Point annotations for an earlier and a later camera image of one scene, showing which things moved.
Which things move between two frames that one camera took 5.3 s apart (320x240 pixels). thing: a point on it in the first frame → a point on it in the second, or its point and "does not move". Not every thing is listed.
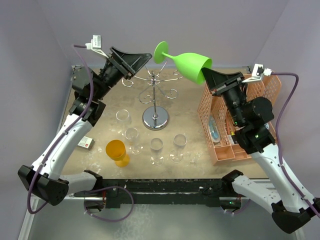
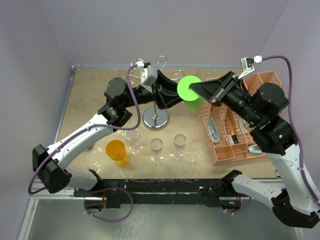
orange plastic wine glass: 115,150 does not move
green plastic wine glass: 189,65 → 191,99
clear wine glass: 180,141 does not move
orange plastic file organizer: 218,125 does not move
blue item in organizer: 214,129 does not move
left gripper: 127,64 → 165,92
